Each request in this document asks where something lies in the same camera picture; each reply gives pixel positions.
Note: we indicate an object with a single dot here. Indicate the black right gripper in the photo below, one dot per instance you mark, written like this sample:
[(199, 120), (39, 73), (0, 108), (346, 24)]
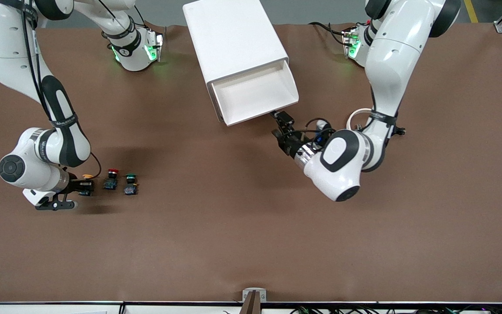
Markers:
[(78, 184)]

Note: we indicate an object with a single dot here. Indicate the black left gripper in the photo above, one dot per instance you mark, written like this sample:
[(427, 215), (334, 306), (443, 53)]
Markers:
[(290, 144)]

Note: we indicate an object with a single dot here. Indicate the yellow push button switch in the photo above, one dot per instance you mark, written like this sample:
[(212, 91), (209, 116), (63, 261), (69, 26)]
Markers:
[(86, 176)]

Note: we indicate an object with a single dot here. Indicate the beige cabinet drawer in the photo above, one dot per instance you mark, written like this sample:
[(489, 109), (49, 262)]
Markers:
[(255, 93)]

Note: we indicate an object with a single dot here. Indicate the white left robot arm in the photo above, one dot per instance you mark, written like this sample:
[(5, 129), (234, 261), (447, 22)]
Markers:
[(390, 65)]

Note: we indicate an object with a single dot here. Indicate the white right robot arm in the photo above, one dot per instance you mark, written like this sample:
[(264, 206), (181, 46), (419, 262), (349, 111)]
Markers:
[(11, 65)]

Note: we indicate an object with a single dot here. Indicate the white drawer cabinet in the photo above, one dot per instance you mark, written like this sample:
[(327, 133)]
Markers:
[(229, 39)]

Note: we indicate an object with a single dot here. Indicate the white curved plastic part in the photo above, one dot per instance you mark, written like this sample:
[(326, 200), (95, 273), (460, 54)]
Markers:
[(355, 114)]

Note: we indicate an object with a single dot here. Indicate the brown table cover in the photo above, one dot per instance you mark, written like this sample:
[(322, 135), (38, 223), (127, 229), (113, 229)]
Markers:
[(251, 226)]

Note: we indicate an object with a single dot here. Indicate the small black plastic part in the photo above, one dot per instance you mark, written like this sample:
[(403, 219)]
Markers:
[(400, 130)]

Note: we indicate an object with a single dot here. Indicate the red push button switch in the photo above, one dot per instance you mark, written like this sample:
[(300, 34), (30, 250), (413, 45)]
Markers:
[(111, 179)]

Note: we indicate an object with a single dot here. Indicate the green push button switch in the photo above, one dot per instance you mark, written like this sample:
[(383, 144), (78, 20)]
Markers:
[(130, 185)]

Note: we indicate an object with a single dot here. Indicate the grey metal bracket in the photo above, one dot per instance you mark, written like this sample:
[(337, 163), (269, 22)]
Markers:
[(254, 296)]

